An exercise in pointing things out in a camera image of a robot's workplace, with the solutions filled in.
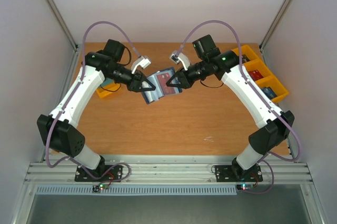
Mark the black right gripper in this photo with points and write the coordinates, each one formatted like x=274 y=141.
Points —
x=184 y=78

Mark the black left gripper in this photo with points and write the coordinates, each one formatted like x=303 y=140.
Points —
x=136 y=83

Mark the red VIP card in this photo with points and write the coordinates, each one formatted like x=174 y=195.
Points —
x=162 y=78

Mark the blue leather card holder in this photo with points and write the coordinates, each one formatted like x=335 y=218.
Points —
x=153 y=96

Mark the teal credit card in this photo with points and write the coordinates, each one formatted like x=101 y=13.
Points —
x=106 y=82

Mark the red credit card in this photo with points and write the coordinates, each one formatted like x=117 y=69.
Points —
x=255 y=75

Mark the blue credit card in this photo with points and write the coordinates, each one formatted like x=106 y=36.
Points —
x=269 y=92

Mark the black credit card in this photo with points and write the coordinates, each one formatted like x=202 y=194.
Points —
x=245 y=59

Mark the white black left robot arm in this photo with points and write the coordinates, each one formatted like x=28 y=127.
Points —
x=59 y=131

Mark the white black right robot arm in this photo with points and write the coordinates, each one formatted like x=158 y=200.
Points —
x=273 y=124

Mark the yellow bin left side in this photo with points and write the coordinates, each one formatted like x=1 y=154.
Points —
x=103 y=92

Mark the yellow bin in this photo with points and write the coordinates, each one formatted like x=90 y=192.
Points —
x=248 y=51
x=260 y=66
x=103 y=92
x=273 y=88

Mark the yellow bin far right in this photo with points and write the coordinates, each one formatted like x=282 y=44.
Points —
x=248 y=51

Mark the yellow bin middle right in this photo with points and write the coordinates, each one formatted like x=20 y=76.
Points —
x=260 y=66

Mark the yellow bin near right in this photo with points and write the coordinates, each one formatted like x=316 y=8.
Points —
x=273 y=88

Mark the left small circuit board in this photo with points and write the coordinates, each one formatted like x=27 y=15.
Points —
x=100 y=187

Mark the small circuit board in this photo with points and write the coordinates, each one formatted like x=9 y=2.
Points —
x=100 y=187
x=245 y=186

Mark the right small circuit board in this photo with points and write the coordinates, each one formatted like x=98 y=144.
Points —
x=245 y=186

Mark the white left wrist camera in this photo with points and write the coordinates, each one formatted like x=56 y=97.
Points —
x=142 y=61

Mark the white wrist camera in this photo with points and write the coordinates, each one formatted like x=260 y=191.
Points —
x=178 y=58
x=142 y=61

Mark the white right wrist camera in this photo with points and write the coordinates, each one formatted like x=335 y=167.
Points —
x=178 y=58

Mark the left aluminium corner post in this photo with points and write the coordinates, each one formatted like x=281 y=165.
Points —
x=55 y=11

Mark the aluminium corner post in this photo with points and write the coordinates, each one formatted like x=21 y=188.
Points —
x=274 y=24
x=55 y=11

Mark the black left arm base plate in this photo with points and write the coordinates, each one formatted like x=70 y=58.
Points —
x=103 y=173

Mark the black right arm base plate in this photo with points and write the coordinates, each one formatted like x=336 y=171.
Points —
x=226 y=173

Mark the grey slotted cable duct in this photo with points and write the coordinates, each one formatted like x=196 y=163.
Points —
x=138 y=190

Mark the right aluminium corner post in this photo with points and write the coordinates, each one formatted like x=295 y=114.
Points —
x=274 y=24

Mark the aluminium rail base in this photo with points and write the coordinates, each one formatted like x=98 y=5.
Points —
x=172 y=169

